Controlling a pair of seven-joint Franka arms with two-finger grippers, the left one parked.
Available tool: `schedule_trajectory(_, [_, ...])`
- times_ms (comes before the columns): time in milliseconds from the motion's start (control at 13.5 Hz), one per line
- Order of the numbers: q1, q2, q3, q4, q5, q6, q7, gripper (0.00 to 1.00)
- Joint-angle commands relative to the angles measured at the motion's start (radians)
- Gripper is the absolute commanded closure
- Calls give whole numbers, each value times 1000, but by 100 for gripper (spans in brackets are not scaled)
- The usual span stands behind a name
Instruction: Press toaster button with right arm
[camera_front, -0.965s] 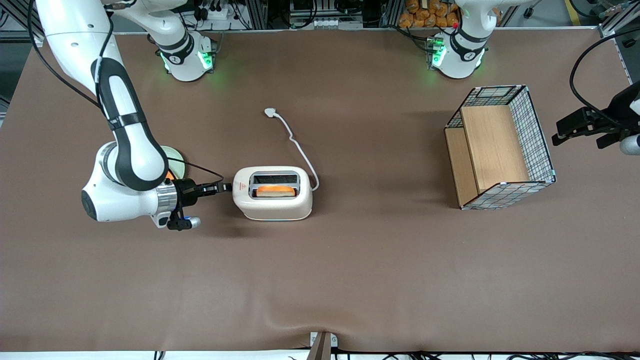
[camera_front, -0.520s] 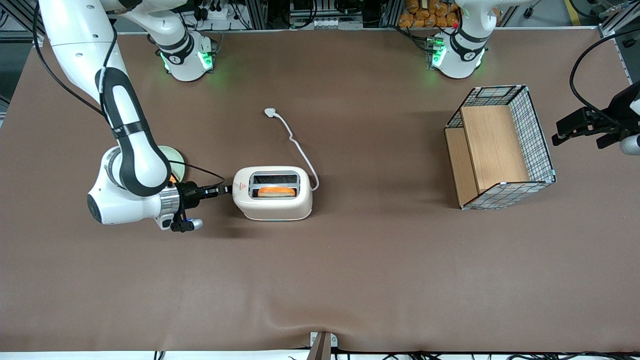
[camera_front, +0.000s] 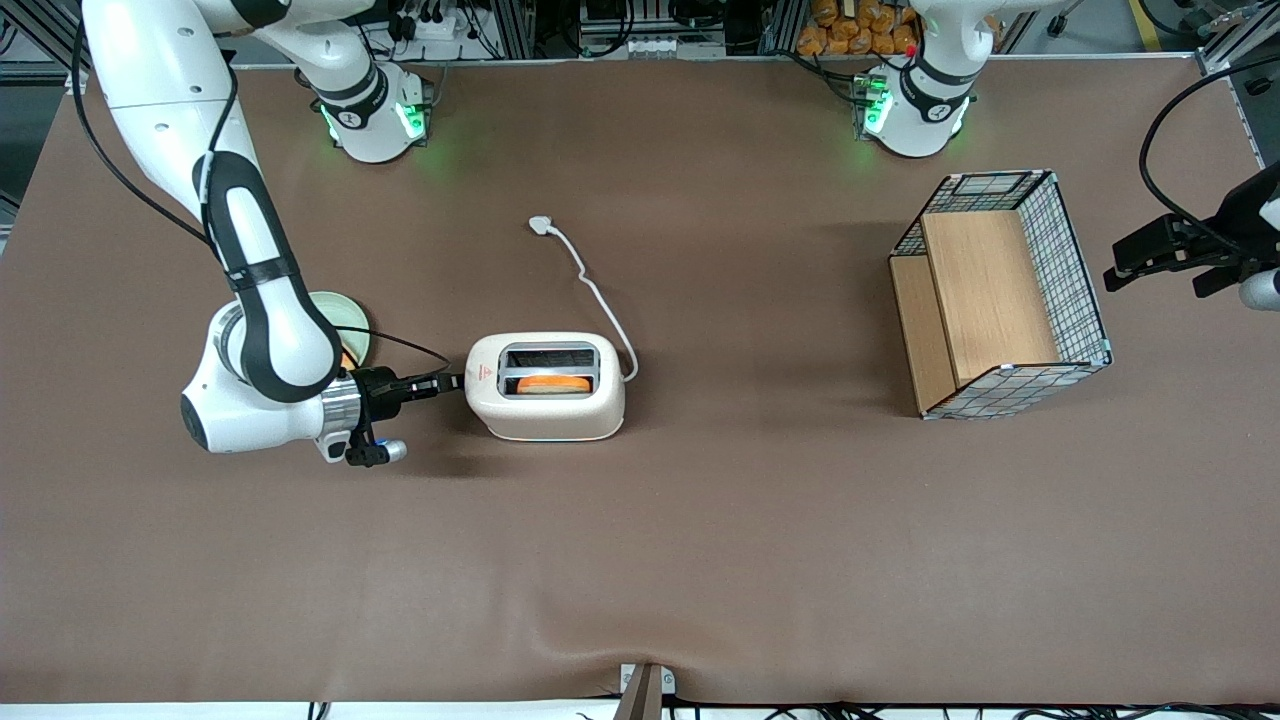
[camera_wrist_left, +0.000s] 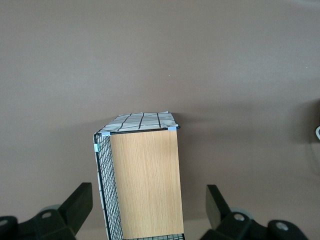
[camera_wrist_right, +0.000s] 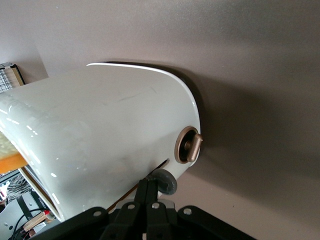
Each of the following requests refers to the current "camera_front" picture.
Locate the bag of bread rolls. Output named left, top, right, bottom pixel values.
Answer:
left=797, top=0, right=921, bottom=57

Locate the white toaster power cable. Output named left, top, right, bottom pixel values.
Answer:
left=528, top=215, right=640, bottom=383

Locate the aluminium frame profile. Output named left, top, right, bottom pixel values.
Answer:
left=0, top=0, right=86, bottom=81
left=1195, top=0, right=1280, bottom=166

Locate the white power strip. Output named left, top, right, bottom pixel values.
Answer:
left=395, top=8, right=461, bottom=41

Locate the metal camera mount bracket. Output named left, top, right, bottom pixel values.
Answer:
left=612, top=663, right=677, bottom=720

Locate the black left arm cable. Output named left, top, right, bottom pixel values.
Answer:
left=1138, top=55, right=1280, bottom=251

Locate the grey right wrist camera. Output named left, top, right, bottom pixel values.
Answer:
left=345, top=437, right=409, bottom=469

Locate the brown table mat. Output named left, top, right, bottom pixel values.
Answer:
left=0, top=55, right=1280, bottom=706

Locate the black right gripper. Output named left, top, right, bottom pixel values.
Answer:
left=350, top=367, right=465, bottom=441

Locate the pale green plate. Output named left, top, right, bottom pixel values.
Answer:
left=308, top=291, right=373, bottom=367

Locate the white two-slot toaster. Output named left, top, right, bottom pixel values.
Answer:
left=464, top=332, right=627, bottom=442

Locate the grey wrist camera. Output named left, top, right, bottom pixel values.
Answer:
left=1238, top=266, right=1280, bottom=312
left=345, top=437, right=409, bottom=469

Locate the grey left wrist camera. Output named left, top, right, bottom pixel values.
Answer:
left=1238, top=266, right=1280, bottom=312

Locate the wire mesh basket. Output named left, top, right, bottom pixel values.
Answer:
left=888, top=170, right=1113, bottom=421

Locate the wooden step shelf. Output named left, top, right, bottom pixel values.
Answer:
left=890, top=210, right=1061, bottom=416

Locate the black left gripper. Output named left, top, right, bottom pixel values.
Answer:
left=1104, top=165, right=1280, bottom=299

